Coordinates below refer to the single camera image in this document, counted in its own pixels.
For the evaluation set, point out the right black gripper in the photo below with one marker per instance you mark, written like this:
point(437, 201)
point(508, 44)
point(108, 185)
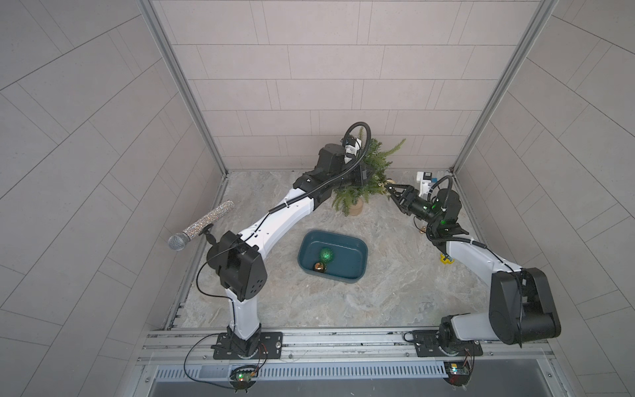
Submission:
point(412, 198)

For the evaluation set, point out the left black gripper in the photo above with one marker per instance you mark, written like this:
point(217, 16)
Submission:
point(355, 174)

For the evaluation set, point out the green glitter ball ornament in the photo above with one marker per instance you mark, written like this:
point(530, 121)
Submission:
point(326, 255)

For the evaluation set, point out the copper ball ornament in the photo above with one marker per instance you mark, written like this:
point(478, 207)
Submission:
point(320, 267)

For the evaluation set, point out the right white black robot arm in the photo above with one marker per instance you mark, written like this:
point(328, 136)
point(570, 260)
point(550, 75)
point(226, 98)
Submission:
point(521, 304)

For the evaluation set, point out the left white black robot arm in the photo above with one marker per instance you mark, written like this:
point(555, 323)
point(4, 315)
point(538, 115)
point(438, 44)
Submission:
point(239, 258)

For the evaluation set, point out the small green christmas tree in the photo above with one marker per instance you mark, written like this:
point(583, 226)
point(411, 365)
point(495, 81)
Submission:
point(376, 163)

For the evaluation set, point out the small yellow object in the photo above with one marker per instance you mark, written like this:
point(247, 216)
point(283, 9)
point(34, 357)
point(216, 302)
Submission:
point(447, 260)

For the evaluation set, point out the teal plastic bin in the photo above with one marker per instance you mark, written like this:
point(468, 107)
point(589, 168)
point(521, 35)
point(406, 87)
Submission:
point(350, 256)

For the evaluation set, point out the black microphone stand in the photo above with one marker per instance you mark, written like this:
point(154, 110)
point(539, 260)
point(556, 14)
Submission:
point(206, 232)

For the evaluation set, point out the right green circuit board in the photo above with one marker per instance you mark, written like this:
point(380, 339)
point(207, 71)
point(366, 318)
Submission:
point(458, 373)

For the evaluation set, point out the green circuit board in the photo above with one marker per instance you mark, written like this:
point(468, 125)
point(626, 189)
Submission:
point(243, 378)
point(458, 373)

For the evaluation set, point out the glitter silver microphone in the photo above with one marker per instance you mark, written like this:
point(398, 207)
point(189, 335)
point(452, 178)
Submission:
point(179, 241)

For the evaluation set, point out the left green circuit board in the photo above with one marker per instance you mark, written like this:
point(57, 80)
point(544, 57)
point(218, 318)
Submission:
point(243, 378)

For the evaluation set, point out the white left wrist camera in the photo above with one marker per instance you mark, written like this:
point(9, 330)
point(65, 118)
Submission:
point(352, 147)

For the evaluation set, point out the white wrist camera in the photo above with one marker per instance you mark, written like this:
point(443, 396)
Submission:
point(352, 147)
point(425, 181)

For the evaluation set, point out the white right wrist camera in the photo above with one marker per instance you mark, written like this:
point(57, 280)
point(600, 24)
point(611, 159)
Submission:
point(425, 181)

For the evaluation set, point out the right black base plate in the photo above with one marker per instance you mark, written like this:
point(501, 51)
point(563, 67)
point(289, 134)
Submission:
point(434, 343)

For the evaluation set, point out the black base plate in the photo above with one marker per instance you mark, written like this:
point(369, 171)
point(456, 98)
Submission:
point(434, 343)
point(260, 345)

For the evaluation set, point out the aluminium rail frame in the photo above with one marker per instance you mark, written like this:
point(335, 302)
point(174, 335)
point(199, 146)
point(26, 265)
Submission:
point(334, 354)

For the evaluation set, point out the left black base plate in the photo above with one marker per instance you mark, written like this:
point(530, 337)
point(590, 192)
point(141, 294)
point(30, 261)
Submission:
point(260, 345)

